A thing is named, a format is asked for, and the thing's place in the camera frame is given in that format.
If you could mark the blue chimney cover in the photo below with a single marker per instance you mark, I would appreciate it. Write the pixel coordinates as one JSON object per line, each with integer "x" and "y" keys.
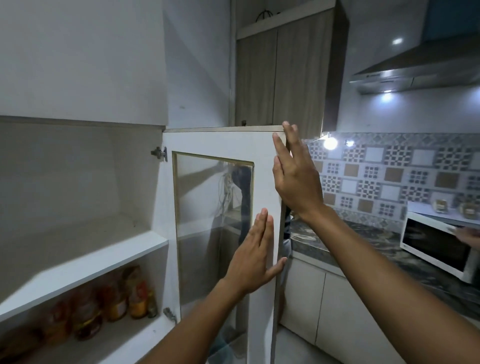
{"x": 453, "y": 17}

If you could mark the person's left hand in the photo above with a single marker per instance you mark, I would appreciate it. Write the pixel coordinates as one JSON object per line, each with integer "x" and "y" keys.
{"x": 249, "y": 262}

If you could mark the wooden wall cabinet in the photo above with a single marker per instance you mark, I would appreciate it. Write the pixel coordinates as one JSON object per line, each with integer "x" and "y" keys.
{"x": 285, "y": 71}

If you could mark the white base cabinets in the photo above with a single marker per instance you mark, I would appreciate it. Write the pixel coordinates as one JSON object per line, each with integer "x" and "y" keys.
{"x": 337, "y": 307}

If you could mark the white cabinet shelf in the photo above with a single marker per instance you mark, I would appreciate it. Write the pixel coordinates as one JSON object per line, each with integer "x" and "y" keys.
{"x": 82, "y": 268}

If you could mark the white microwave oven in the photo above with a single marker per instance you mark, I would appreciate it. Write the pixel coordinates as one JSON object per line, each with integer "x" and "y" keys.
{"x": 431, "y": 243}

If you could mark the orange-labelled bottle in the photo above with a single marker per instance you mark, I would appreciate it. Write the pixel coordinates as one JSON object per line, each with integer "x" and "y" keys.
{"x": 87, "y": 315}
{"x": 137, "y": 294}
{"x": 58, "y": 322}
{"x": 113, "y": 300}

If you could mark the white glass-paned cabinet door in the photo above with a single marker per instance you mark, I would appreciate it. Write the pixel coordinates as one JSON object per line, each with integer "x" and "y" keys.
{"x": 264, "y": 172}

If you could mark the white open wall cabinet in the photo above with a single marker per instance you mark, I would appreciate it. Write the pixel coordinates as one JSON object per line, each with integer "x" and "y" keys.
{"x": 75, "y": 168}

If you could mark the metal door hinge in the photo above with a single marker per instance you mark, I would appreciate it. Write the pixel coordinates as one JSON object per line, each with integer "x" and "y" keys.
{"x": 159, "y": 153}
{"x": 170, "y": 315}

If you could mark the glass jar with lid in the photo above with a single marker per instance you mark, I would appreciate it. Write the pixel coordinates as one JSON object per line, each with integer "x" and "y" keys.
{"x": 468, "y": 210}
{"x": 440, "y": 206}

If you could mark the person's right hand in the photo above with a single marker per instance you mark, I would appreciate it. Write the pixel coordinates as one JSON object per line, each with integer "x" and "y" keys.
{"x": 298, "y": 180}

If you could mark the person's right forearm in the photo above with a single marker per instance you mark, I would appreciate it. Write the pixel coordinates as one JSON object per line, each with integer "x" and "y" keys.
{"x": 386, "y": 292}

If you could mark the small dark bottle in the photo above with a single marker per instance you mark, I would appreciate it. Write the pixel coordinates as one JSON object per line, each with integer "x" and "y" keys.
{"x": 152, "y": 305}

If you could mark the person's left forearm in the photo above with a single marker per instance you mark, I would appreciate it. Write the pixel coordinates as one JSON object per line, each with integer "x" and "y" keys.
{"x": 195, "y": 326}

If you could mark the steel range hood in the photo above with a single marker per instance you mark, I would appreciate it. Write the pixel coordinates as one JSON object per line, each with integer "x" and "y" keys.
{"x": 420, "y": 63}

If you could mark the person's left thumb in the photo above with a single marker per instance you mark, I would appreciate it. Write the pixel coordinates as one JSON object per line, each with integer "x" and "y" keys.
{"x": 279, "y": 266}

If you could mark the person's right thumb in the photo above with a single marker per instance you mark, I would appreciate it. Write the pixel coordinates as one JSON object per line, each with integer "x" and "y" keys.
{"x": 278, "y": 150}

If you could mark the person's left middle finger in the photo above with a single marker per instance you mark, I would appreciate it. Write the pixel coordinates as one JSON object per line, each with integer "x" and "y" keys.
{"x": 260, "y": 228}

